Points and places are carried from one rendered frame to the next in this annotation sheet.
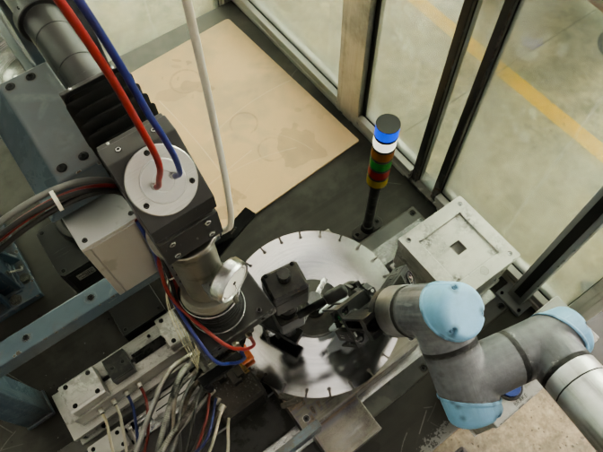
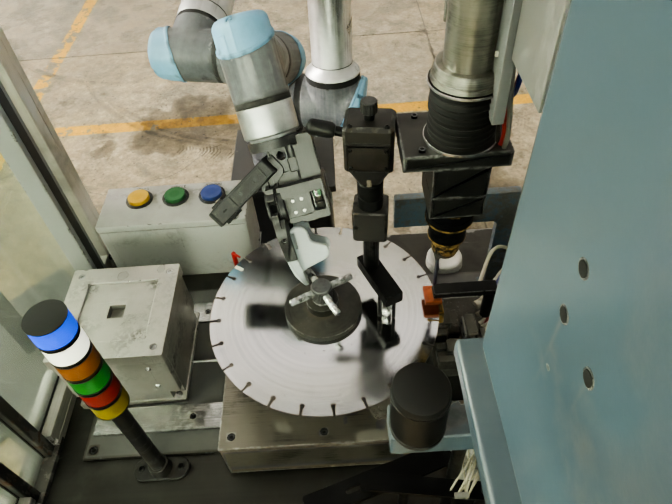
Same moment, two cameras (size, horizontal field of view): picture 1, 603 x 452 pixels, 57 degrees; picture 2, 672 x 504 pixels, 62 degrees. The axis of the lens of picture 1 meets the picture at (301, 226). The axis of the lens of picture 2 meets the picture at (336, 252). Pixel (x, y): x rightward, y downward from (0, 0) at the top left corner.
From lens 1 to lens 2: 84 cm
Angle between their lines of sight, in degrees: 66
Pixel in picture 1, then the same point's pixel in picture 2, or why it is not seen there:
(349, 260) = (242, 335)
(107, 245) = not seen: outside the picture
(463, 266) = (135, 291)
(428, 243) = (138, 332)
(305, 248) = (279, 379)
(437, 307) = (257, 16)
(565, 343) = (185, 19)
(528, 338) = (203, 35)
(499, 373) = not seen: hidden behind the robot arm
